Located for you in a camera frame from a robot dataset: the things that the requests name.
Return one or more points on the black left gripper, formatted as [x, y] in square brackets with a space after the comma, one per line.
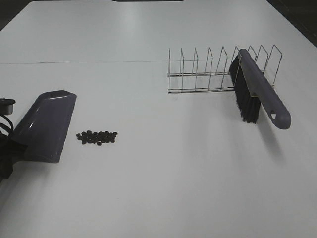
[11, 152]

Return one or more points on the purple plastic dustpan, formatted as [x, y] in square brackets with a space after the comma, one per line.
[44, 127]

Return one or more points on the purple hand brush black bristles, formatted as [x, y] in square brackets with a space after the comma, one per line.
[252, 91]

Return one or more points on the pile of coffee beans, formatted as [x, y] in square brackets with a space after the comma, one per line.
[98, 138]

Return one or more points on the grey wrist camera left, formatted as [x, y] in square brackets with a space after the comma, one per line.
[6, 106]

